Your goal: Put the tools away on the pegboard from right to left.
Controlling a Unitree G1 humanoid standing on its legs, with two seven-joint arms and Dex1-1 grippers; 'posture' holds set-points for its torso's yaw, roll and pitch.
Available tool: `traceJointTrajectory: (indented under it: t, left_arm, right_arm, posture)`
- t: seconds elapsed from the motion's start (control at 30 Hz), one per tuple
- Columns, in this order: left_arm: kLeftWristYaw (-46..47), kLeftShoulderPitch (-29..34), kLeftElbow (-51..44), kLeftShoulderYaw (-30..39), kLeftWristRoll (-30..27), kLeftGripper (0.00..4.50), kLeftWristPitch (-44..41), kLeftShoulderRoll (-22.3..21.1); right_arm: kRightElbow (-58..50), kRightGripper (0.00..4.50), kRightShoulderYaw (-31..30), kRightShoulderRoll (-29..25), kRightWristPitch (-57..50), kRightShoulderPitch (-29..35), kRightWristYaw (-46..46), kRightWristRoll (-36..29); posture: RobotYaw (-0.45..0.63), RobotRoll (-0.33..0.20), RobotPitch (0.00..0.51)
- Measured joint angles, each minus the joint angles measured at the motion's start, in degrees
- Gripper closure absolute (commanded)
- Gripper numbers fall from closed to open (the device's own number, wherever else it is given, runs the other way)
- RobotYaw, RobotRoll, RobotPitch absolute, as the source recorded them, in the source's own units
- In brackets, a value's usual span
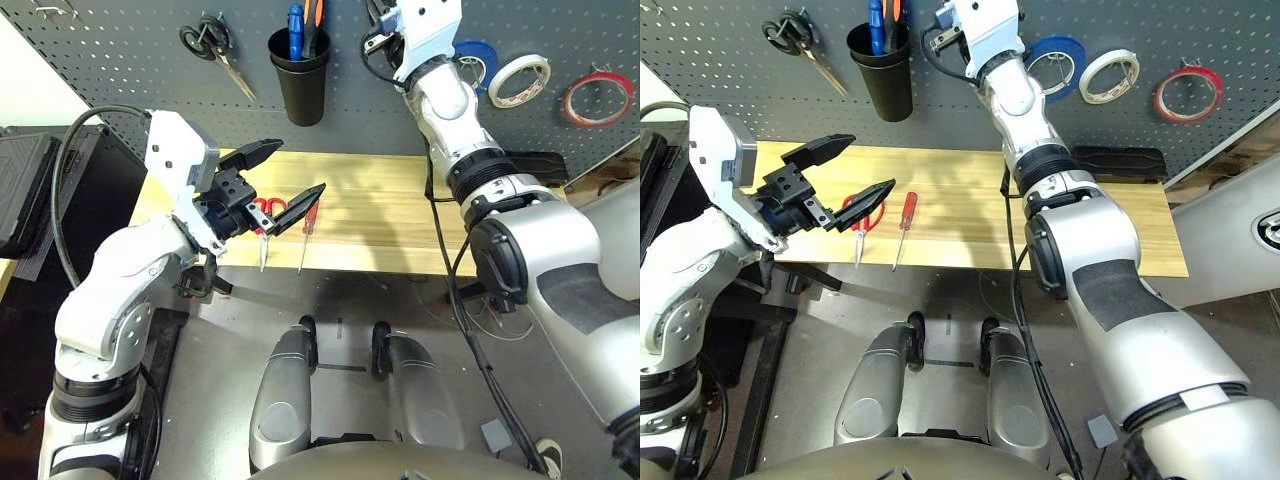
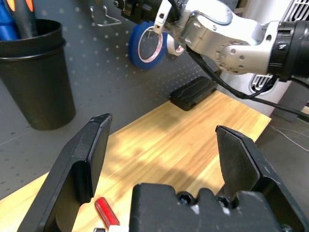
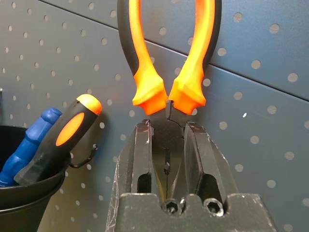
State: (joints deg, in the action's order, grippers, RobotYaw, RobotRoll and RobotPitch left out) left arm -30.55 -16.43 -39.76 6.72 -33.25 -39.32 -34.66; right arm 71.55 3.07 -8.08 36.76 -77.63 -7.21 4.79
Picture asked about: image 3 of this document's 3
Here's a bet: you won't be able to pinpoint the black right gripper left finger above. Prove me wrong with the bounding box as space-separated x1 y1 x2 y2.
105 119 155 232

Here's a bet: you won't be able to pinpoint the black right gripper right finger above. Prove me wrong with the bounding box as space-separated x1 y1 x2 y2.
184 120 240 196

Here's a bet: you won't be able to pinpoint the orange black needle-nose pliers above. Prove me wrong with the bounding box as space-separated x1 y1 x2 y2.
117 0 222 203

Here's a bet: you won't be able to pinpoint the dark grey metal pegboard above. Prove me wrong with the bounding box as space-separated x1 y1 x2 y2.
0 0 309 232

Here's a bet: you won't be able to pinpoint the black cup mounting hook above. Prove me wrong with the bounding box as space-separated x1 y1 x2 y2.
69 144 98 169

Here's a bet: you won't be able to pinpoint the black plastic cup holder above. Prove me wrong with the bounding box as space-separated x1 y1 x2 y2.
0 125 72 232

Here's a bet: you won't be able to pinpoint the orange black handled screwdriver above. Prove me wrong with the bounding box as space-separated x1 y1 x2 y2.
13 93 102 187

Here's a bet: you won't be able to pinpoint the blue handled screwdriver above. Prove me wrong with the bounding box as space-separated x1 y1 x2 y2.
0 108 63 188

